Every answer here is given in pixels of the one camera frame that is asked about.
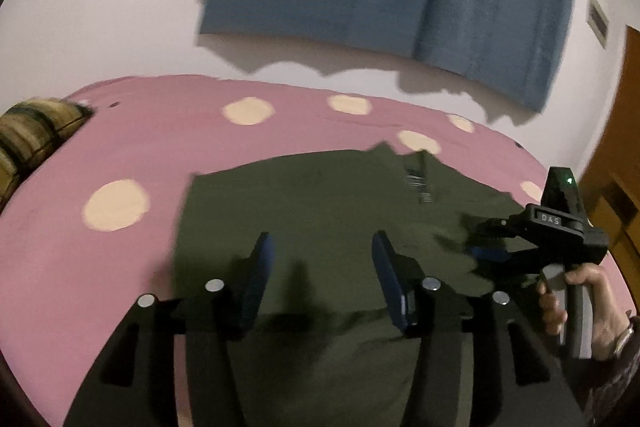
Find pink dotted bed sheet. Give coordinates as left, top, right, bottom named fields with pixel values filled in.
left=0, top=74, right=640, bottom=427

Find wall vent grille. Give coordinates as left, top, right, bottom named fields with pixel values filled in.
left=585, top=0, right=611, bottom=52

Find metal wrist bracelet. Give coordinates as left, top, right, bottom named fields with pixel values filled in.
left=614, top=324, right=636, bottom=358

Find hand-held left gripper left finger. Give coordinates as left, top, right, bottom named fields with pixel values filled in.
left=62, top=232, right=274, bottom=427

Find person's right hand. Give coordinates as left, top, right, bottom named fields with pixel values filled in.
left=537, top=264, right=633, bottom=361

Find dark green shirt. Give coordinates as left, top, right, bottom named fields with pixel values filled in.
left=65, top=142, right=551, bottom=427

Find person's right forearm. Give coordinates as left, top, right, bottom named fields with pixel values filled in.
left=575, top=314, right=640, bottom=427

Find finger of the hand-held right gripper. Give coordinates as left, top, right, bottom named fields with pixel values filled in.
left=467, top=244, right=547, bottom=282
left=465, top=214, right=531, bottom=242

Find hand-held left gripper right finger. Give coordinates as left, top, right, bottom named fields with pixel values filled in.
left=371, top=230, right=588, bottom=427

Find striped brown pillow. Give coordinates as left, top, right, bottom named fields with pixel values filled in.
left=0, top=97, right=96, bottom=210

